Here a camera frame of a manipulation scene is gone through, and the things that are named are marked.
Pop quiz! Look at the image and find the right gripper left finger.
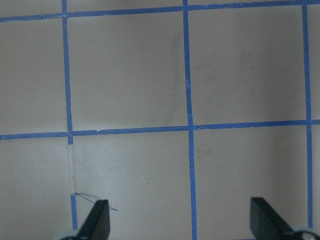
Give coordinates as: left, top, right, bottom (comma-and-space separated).
76, 199, 111, 240

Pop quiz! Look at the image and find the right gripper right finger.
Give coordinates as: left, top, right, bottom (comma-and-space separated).
249, 197, 295, 240

